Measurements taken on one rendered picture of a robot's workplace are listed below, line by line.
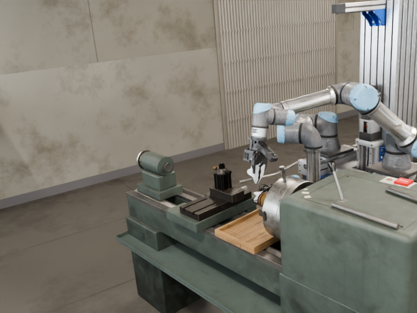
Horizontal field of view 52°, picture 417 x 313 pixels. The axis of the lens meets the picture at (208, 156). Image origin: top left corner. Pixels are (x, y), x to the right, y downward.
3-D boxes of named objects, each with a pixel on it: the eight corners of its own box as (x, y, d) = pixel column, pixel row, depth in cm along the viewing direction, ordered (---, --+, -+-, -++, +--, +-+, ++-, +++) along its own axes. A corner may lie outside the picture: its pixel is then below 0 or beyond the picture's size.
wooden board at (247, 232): (299, 228, 238) (299, 222, 237) (254, 254, 217) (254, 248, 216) (259, 213, 261) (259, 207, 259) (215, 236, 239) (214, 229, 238)
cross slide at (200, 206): (251, 197, 270) (251, 190, 268) (198, 222, 244) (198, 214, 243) (231, 190, 283) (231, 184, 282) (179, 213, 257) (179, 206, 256)
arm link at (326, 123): (336, 136, 265) (336, 114, 261) (314, 135, 270) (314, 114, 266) (339, 131, 275) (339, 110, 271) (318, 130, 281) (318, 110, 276)
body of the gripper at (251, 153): (254, 161, 204) (256, 135, 202) (267, 164, 198) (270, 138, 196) (242, 161, 199) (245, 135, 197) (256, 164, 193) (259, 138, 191)
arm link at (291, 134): (319, 131, 279) (300, 146, 231) (297, 130, 286) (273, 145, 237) (320, 112, 277) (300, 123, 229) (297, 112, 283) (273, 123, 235)
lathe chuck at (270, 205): (320, 220, 226) (311, 168, 213) (282, 254, 209) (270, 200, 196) (306, 215, 233) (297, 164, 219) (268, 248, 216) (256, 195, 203)
